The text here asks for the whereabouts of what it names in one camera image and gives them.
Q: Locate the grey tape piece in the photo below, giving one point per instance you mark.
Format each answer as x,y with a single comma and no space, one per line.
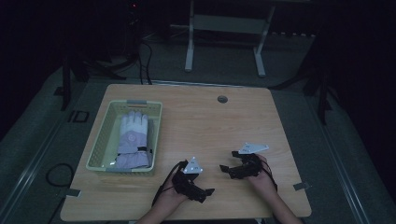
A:
73,193
301,186

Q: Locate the lilac and white ski glove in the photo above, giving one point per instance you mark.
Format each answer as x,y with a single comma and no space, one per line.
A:
132,146

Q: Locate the white metal table frame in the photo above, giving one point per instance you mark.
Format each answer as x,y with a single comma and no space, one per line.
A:
227,23

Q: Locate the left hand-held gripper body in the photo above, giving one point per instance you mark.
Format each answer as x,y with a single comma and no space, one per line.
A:
186,183

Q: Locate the black equipment stand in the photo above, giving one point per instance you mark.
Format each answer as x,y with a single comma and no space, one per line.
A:
67,81

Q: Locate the person's right hand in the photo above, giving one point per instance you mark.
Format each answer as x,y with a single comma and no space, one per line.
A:
264,182

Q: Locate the metal floor rail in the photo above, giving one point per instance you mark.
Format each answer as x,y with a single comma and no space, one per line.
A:
29,163
341,169

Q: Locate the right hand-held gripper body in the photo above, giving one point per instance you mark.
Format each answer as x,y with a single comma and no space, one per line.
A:
249,168

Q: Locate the pale green plastic basket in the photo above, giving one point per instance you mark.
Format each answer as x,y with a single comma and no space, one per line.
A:
107,133

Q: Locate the black tripod stand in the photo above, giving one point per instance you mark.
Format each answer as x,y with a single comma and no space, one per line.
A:
320,90

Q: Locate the person's left hand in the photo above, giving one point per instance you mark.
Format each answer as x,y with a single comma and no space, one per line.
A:
171,196

